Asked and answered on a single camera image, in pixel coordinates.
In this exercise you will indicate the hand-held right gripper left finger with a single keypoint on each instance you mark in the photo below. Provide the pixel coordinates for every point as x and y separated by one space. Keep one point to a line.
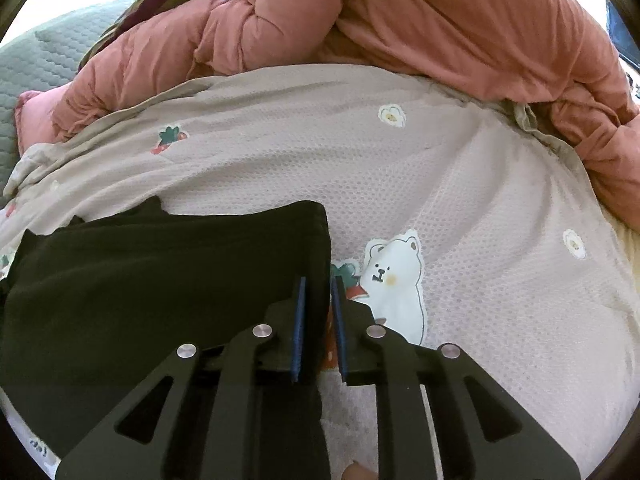
298 330

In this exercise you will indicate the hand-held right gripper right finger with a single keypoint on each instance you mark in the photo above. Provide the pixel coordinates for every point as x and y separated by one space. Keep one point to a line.
340 330

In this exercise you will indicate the black garment with orange cuff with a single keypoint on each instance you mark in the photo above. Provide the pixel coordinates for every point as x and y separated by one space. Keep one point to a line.
150 280

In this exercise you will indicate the beige printed blanket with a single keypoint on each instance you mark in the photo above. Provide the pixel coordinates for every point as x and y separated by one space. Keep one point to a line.
400 170

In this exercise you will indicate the white bed sheet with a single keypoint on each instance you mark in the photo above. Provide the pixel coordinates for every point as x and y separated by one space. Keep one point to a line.
622 242

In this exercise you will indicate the pink duvet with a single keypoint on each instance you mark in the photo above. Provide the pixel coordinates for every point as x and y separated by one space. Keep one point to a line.
425 15

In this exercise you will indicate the green quilted mat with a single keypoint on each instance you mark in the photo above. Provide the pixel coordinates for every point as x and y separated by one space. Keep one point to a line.
45 55

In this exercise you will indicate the blue object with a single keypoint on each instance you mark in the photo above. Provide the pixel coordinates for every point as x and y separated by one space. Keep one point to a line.
624 30

